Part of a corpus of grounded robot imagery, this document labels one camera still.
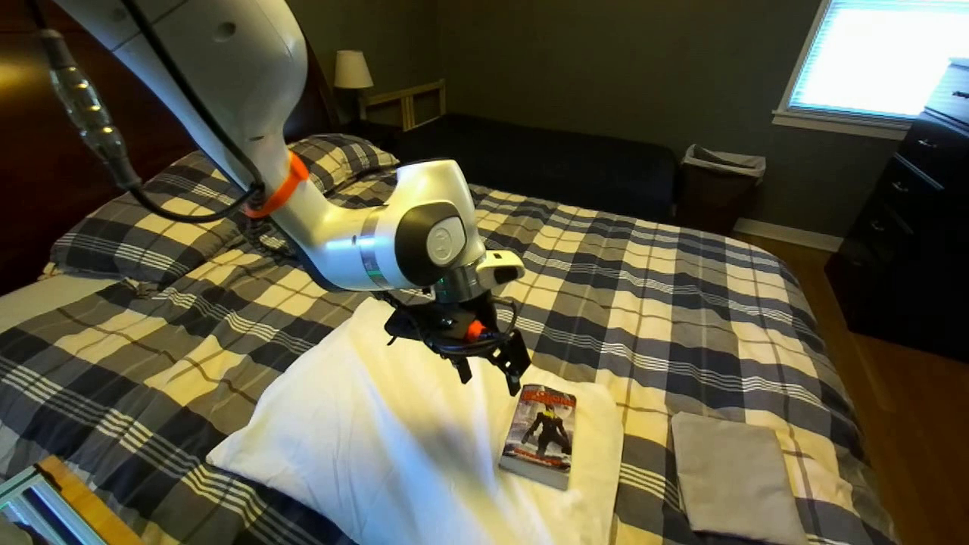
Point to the grey bedding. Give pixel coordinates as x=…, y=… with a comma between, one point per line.
x=737, y=475

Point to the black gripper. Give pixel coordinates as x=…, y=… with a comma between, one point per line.
x=442, y=323

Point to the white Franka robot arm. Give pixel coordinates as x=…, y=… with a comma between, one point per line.
x=223, y=61

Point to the plaid pillow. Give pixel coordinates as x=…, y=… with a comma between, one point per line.
x=130, y=230

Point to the white pillow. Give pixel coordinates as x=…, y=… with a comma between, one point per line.
x=351, y=454

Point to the black futon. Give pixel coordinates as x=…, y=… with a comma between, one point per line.
x=546, y=163

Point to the dark wooden headboard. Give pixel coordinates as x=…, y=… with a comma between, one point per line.
x=40, y=184

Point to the plaid yellow grey comforter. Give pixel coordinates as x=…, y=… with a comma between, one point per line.
x=655, y=291

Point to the wooden shelf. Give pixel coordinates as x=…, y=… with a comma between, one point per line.
x=402, y=101

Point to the bright window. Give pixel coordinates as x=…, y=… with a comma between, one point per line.
x=879, y=56

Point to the paperback book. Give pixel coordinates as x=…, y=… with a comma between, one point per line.
x=539, y=434

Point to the white bed sheet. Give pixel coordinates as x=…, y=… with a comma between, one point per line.
x=45, y=300

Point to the table lamp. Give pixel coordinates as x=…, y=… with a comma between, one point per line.
x=351, y=70

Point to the black dresser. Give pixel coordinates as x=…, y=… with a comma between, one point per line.
x=909, y=230

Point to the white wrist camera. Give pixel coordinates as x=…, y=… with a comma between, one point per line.
x=499, y=269

